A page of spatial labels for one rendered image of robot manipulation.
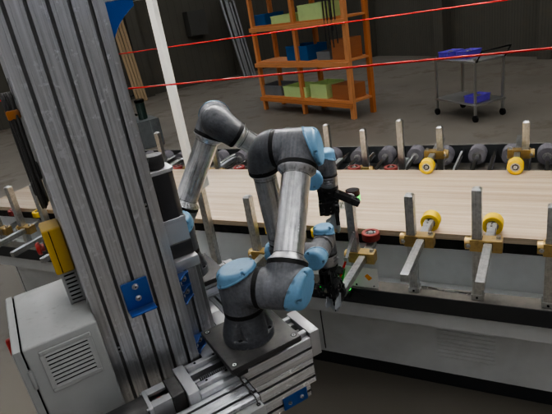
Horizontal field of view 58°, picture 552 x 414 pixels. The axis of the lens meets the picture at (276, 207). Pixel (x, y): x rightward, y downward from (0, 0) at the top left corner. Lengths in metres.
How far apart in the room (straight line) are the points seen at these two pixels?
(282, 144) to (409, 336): 1.48
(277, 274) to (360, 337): 1.48
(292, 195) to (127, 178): 0.44
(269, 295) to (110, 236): 0.45
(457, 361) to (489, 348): 0.17
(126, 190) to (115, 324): 0.38
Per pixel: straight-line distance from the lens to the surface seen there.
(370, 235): 2.26
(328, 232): 1.73
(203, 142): 1.85
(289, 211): 1.39
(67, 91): 1.30
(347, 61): 8.07
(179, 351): 1.60
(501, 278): 2.38
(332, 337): 2.83
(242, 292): 1.36
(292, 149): 1.44
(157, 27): 3.58
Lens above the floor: 1.92
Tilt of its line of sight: 22 degrees down
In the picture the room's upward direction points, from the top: 10 degrees counter-clockwise
